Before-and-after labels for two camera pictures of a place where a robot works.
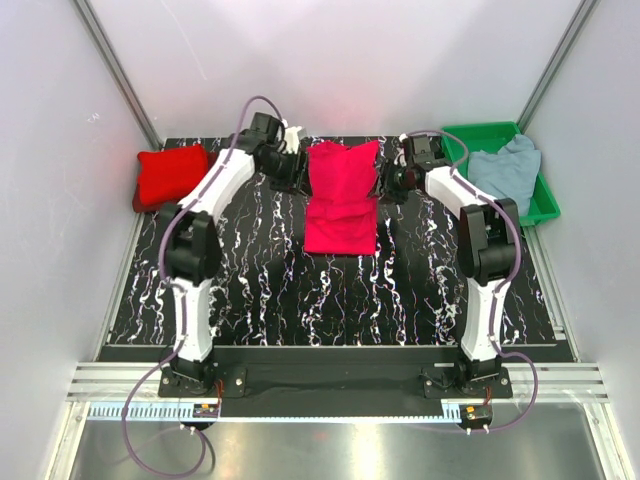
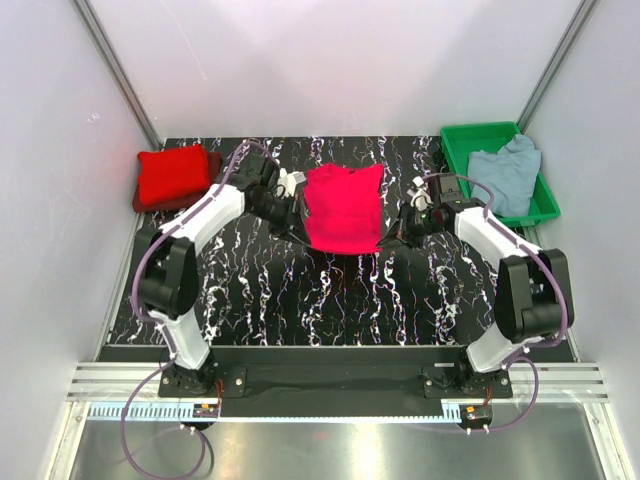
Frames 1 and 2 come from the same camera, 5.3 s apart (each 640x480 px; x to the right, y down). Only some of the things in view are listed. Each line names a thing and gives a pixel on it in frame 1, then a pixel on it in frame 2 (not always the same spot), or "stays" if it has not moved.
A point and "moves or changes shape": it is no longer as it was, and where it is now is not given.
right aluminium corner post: (584, 11) stays
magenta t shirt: (340, 215) moves or changes shape
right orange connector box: (476, 414) stays
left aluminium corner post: (107, 52) stays
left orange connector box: (205, 410) stays
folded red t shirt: (164, 175) stays
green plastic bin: (492, 137) stays
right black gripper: (386, 186) to (401, 232)
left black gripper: (295, 180) to (292, 218)
